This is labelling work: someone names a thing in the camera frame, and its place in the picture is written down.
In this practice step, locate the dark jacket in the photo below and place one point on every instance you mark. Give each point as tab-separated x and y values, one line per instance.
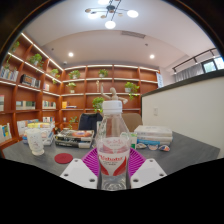
89	121

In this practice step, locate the white wall switch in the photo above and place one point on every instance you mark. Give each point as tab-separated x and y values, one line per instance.
155	111

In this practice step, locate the flat round red coaster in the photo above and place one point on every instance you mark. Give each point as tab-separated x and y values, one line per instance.
63	158

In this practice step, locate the recessed ceiling light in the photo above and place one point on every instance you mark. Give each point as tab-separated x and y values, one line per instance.
70	54
152	56

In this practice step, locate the small round printed badge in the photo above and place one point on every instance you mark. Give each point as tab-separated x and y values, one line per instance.
165	148
141	146
153	147

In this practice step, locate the ceiling air vent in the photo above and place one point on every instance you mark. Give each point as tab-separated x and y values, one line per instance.
133	34

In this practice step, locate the wooden wall shelf unit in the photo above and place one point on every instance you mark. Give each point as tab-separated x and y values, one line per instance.
50	96

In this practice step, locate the branched ceiling lamp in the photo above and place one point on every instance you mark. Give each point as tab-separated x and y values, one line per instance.
110	13

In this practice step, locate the large white book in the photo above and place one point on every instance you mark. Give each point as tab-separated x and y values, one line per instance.
153	130

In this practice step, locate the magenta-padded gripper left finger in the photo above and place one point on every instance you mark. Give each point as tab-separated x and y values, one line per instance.
78	171

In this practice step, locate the white printed mug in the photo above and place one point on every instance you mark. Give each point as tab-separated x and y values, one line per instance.
35	141

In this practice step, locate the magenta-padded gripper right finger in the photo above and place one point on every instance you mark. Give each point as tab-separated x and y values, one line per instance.
148	171

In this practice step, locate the grey window curtain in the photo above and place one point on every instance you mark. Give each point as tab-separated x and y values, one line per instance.
188	72

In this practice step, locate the black track light rail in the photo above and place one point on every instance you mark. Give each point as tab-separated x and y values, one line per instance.
195	58

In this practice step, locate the dark book with orange cover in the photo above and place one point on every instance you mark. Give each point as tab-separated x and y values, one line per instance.
76	134

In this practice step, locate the yellow book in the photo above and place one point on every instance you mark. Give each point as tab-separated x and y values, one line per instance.
35	125

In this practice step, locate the thick black book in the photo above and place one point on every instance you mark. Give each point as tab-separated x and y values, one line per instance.
71	144

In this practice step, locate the tan upholstered chair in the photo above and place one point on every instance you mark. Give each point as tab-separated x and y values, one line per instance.
133	121

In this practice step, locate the stack of colourful books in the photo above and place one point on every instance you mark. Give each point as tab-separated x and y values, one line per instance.
46	135

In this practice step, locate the clear plastic water bottle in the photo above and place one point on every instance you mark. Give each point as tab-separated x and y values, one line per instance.
113	150

